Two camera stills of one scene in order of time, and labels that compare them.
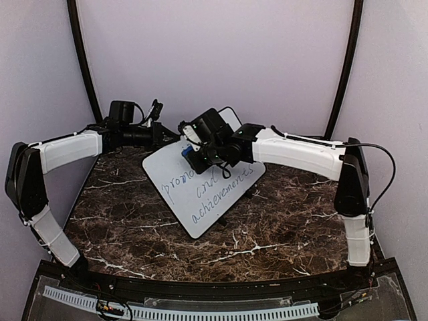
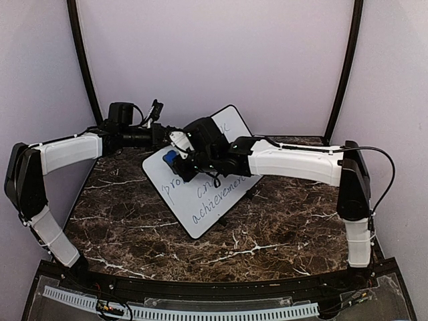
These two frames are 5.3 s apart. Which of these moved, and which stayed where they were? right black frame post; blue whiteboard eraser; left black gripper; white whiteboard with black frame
Moved: blue whiteboard eraser
Stayed: left black gripper; white whiteboard with black frame; right black frame post
